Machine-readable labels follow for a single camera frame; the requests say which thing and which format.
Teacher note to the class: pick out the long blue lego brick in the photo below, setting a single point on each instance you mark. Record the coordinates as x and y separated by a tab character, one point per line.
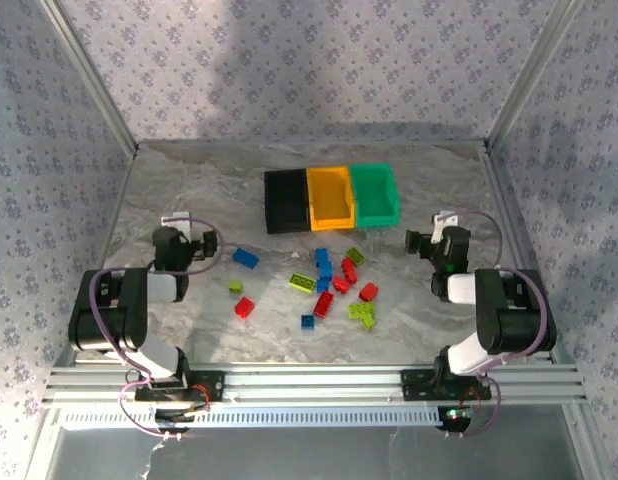
245	258

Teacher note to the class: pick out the L-shaped lime lego piece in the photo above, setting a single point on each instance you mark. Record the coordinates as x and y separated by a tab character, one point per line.
363	312

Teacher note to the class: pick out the long lime lego brick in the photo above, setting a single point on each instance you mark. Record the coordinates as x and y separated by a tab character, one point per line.
302	282

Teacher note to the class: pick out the long red lego brick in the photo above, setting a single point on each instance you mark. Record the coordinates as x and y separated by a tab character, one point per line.
323	304

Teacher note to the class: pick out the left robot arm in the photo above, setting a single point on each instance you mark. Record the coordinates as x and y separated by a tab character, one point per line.
109	310

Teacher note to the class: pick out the small lime lego brick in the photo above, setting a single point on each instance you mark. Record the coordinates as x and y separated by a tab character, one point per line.
235	286

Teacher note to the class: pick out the green plastic bin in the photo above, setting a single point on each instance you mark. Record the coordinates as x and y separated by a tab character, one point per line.
376	195

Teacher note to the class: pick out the black plastic bin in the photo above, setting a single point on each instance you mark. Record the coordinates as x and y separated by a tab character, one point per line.
286	200

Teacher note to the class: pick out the yellow plastic bin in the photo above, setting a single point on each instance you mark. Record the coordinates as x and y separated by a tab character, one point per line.
331	200

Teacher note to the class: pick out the control board with lights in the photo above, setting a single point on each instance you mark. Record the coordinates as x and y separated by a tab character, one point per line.
454	415

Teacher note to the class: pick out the black control box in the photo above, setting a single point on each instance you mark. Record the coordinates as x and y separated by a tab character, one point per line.
171	416

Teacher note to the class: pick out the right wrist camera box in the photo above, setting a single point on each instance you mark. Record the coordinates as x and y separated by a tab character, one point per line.
441	222

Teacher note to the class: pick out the aluminium side rail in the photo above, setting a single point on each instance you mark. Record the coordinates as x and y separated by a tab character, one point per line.
521	240
105	240

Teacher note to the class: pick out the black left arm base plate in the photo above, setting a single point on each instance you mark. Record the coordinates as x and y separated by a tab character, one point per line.
211	385

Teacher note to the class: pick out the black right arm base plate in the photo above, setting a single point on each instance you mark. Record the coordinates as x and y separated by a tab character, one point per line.
414	385

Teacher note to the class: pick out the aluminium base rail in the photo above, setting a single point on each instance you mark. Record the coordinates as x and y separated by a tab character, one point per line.
314	385

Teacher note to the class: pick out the aluminium corner post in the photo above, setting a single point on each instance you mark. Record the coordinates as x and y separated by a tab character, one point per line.
531	75
89	75

